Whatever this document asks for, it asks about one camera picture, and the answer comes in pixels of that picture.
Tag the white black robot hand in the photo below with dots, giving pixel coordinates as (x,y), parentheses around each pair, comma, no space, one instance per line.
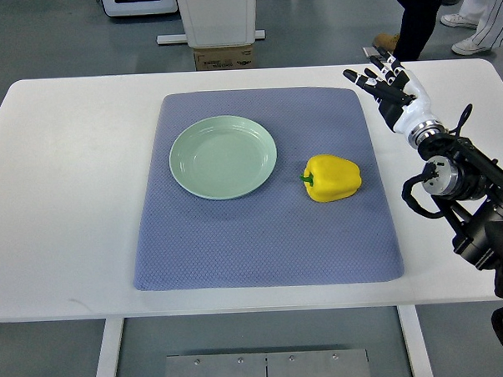
(402,101)

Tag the yellow bell pepper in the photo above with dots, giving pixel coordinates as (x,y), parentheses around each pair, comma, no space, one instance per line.
(328,178)

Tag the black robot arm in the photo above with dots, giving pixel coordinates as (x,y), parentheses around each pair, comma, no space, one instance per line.
(464,187)

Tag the light green plate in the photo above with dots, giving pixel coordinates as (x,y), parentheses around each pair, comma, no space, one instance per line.
(223,157)

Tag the person in dark trousers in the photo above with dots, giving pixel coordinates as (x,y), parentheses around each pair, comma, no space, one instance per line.
(417,25)

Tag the person in white striped trousers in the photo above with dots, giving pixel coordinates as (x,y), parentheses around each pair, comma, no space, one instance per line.
(486,18)

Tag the blue textured mat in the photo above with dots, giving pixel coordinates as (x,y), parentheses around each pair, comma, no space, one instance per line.
(276,235)

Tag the brown cardboard box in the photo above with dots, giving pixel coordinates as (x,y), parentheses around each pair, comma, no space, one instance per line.
(224,58)

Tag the right white table leg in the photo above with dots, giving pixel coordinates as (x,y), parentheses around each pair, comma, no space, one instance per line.
(414,341)

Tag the white table leg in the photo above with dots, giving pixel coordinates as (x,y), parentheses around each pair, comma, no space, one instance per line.
(414,341)
(110,348)

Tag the white appliance with slot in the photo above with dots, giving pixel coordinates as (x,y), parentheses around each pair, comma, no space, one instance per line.
(138,8)

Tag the left white table leg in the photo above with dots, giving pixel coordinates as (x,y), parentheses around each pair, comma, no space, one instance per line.
(110,348)

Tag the white pedestal column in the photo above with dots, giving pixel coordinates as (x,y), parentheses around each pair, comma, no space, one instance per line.
(215,24)

